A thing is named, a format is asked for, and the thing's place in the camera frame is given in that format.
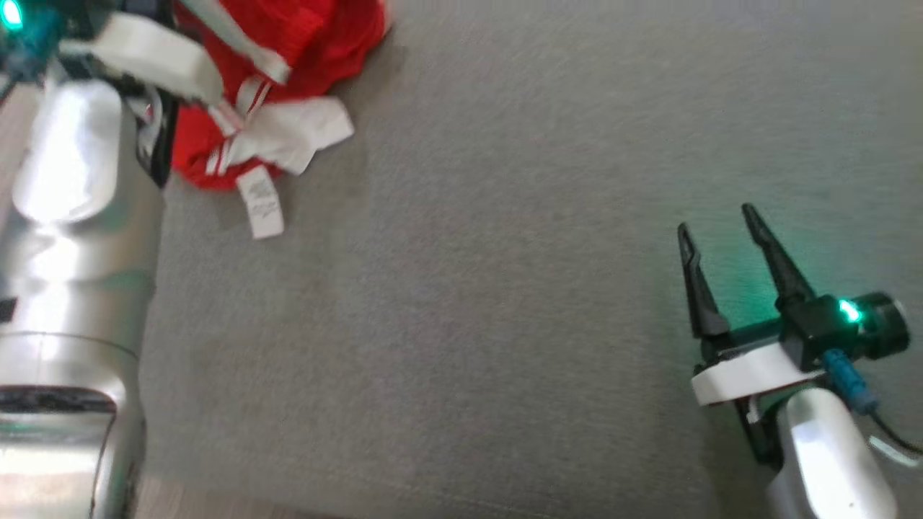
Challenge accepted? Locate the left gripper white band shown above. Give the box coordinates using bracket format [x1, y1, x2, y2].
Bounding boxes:
[58, 0, 224, 190]

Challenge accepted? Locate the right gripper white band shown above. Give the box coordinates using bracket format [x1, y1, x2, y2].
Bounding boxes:
[678, 203, 823, 466]

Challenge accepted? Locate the red and white jersey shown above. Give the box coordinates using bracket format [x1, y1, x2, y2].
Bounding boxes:
[169, 0, 394, 240]

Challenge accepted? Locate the large grey sofa seat cushion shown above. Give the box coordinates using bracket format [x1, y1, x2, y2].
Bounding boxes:
[133, 0, 923, 519]

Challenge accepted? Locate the black cable blue plug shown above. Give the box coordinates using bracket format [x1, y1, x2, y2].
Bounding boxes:
[822, 350, 923, 462]

